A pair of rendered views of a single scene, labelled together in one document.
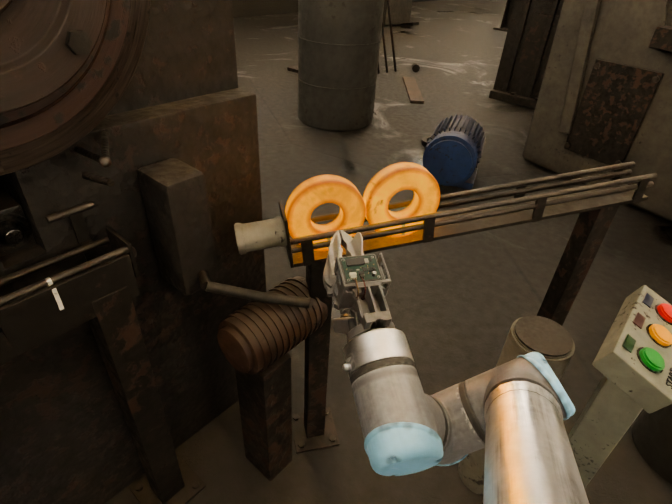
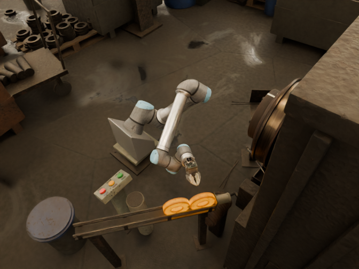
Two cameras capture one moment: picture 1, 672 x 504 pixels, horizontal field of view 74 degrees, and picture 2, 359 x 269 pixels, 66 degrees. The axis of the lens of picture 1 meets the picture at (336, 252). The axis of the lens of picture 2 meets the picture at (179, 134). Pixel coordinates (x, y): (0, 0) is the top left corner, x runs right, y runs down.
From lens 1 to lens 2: 1.79 m
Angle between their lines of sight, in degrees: 94
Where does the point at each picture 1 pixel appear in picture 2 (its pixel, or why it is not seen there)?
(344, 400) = (190, 255)
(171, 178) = (247, 181)
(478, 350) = not seen: outside the picture
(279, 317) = not seen: hidden behind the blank
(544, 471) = (170, 123)
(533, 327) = (136, 201)
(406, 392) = (183, 149)
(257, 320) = not seen: hidden behind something
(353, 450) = (187, 234)
